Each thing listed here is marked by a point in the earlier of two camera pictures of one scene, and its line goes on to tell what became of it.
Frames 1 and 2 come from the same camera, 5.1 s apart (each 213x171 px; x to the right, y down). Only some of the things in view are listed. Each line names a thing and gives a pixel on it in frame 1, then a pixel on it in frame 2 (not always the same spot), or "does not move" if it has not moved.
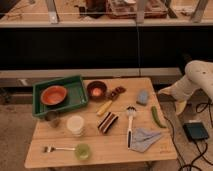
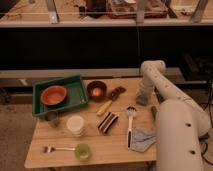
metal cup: x=52 y=118 does not move
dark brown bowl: x=96 y=90 does not move
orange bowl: x=54 y=95 does not move
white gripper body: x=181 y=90 to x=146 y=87
